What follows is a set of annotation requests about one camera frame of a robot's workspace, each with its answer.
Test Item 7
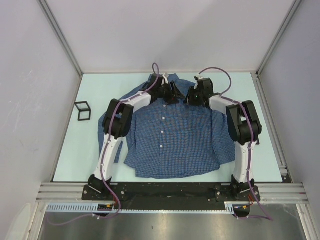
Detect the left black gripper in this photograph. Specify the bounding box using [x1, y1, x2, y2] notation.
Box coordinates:
[156, 81, 186, 106]

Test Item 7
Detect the blue plaid button shirt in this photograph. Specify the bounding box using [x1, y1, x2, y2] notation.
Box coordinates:
[97, 73, 238, 180]

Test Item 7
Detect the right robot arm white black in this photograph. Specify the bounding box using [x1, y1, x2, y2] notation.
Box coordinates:
[184, 76, 262, 202]

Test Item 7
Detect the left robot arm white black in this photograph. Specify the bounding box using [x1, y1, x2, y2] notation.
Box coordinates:
[87, 73, 185, 200]

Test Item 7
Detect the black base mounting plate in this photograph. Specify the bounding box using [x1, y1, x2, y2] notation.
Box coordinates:
[82, 182, 261, 202]

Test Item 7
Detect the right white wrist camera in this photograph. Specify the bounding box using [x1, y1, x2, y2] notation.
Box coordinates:
[193, 74, 204, 81]

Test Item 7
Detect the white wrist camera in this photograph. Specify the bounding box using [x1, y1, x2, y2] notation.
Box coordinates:
[193, 74, 204, 81]
[161, 73, 170, 85]

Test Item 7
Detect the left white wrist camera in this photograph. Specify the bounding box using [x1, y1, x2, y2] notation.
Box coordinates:
[161, 73, 170, 85]

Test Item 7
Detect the small black frame display box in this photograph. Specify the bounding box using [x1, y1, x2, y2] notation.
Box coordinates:
[74, 101, 92, 122]

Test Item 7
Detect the white slotted cable duct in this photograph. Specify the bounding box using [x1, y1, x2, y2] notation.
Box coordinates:
[46, 202, 251, 215]

